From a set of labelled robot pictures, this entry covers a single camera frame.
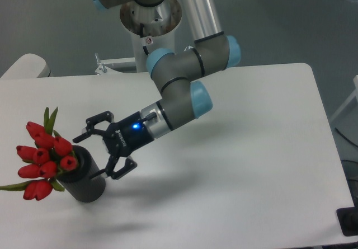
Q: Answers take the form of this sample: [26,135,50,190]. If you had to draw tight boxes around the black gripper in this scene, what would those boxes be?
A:
[73,110,155,181]

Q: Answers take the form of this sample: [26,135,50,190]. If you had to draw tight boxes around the red tulip bouquet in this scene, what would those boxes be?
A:
[1,107,79,201]

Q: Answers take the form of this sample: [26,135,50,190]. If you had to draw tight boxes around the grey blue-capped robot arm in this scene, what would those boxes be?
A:
[74,0,241,180]

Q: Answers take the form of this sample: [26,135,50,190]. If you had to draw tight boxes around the dark grey ribbed vase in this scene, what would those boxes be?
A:
[58,145,106,203]

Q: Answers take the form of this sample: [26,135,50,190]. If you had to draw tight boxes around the white chair back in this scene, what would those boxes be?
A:
[1,53,53,80]

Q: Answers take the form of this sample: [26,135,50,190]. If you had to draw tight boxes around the black device at table edge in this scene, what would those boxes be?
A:
[336,207,357,237]

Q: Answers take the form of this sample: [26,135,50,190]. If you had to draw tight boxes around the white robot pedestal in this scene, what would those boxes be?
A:
[94,0,197,76]

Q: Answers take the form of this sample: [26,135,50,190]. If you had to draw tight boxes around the black pedestal cable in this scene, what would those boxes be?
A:
[139,22,153,58]

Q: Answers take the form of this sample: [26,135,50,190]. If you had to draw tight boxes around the white furniture frame right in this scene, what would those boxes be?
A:
[329,76,357,126]

